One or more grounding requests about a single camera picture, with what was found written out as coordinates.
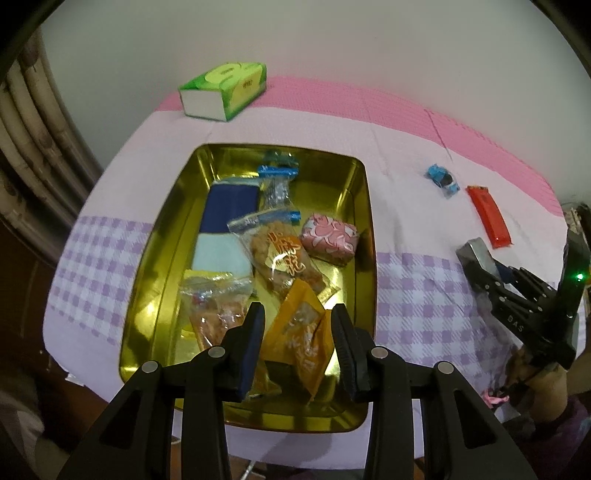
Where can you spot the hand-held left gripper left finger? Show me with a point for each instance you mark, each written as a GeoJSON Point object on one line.
{"type": "Point", "coordinates": [251, 355]}

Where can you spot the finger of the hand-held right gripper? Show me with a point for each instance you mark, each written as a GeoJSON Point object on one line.
{"type": "Point", "coordinates": [526, 281]}
{"type": "Point", "coordinates": [480, 261]}

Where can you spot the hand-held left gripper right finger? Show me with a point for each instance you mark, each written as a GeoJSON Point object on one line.
{"type": "Point", "coordinates": [345, 355]}

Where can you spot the red snack packet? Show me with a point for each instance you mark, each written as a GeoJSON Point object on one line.
{"type": "Point", "coordinates": [489, 217]}

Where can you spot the clear packet of orange snacks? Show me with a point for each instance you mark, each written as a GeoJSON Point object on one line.
{"type": "Point", "coordinates": [212, 318]}

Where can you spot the yellow orange snack packet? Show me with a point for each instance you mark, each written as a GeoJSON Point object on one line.
{"type": "Point", "coordinates": [300, 323]}

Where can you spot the clear packet of dough twists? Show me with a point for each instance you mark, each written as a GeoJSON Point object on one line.
{"type": "Point", "coordinates": [281, 258]}

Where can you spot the pink patterned snack packet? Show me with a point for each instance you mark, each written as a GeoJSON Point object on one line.
{"type": "Point", "coordinates": [330, 237]}

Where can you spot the gold tin box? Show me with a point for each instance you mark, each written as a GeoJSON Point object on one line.
{"type": "Point", "coordinates": [332, 217]}

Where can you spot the navy and pale blue packet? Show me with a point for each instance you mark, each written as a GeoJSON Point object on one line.
{"type": "Point", "coordinates": [228, 207]}

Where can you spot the silver packet with blue seal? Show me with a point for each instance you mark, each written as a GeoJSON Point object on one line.
{"type": "Point", "coordinates": [277, 189]}

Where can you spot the person's right hand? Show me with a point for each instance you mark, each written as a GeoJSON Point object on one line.
{"type": "Point", "coordinates": [549, 392]}

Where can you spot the pink and lilac checked cloth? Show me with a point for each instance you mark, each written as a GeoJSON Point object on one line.
{"type": "Point", "coordinates": [415, 300]}

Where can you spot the blue candy packet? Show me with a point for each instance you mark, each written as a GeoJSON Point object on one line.
{"type": "Point", "coordinates": [443, 180]}

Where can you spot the pink ribbon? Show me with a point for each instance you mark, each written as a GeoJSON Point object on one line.
{"type": "Point", "coordinates": [495, 397]}

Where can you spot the person's purple clothing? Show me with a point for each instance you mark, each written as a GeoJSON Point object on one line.
{"type": "Point", "coordinates": [577, 429]}

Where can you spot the green tissue pack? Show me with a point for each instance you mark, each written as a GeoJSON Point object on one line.
{"type": "Point", "coordinates": [221, 87]}

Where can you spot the bamboo furniture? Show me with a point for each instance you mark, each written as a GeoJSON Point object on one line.
{"type": "Point", "coordinates": [32, 138]}

